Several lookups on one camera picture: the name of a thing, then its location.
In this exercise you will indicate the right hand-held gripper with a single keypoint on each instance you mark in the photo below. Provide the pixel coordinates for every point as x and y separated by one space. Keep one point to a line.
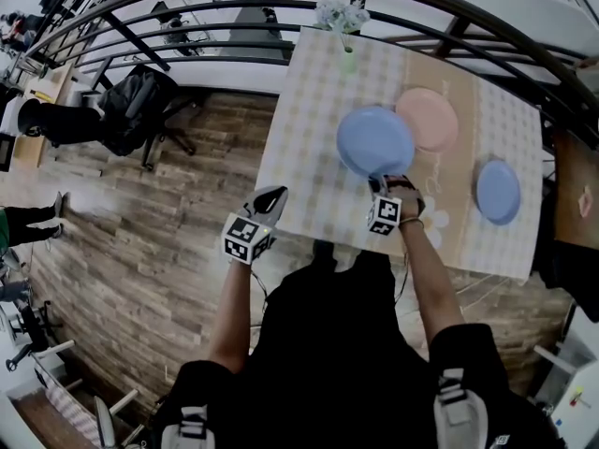
384 213

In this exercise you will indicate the person's right forearm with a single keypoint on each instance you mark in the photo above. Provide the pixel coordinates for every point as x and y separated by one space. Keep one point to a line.
430 288

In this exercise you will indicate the big pink plate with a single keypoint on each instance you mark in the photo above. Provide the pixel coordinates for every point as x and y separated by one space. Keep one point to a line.
435 120

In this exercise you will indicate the black backpack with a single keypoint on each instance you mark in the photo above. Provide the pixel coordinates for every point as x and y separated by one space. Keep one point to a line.
126 110

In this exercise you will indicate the white flower bouquet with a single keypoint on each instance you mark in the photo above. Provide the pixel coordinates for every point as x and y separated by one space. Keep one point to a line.
339 14

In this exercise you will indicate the person's right hand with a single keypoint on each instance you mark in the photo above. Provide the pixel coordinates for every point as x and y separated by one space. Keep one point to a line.
412 204

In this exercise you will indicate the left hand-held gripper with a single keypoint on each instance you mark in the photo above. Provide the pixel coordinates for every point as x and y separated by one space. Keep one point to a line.
243 241

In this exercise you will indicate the light wooden desk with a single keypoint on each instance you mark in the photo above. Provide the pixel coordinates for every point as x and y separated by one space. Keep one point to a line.
51 110

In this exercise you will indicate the checkered tablecloth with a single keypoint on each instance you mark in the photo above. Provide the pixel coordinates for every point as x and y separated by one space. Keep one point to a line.
309 134

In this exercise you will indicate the beige table runner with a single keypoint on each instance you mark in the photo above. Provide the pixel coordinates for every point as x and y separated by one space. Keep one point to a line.
449 180

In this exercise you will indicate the black metal railing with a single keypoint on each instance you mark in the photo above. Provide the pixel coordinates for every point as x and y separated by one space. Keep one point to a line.
140 45

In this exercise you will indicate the green glass vase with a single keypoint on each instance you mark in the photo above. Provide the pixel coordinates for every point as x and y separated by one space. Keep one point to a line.
348 61

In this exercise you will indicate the small pink cloth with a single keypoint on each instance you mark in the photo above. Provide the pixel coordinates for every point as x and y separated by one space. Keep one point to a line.
585 201

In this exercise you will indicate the person's black shirt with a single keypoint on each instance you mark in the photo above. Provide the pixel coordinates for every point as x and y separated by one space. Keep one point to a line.
327 367

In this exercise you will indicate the person's left forearm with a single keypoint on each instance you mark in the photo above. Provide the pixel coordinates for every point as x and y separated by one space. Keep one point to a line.
231 311

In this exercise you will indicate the big blue plate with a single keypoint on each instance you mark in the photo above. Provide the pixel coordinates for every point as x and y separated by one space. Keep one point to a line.
498 192
374 140

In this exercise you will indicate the black office chair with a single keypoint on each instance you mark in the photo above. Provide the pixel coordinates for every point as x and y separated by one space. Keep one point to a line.
173 105

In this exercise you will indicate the white cabinet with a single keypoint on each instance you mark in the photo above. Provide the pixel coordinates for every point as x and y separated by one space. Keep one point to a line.
580 419

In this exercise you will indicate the wooden side table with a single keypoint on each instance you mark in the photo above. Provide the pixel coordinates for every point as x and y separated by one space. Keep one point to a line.
573 180

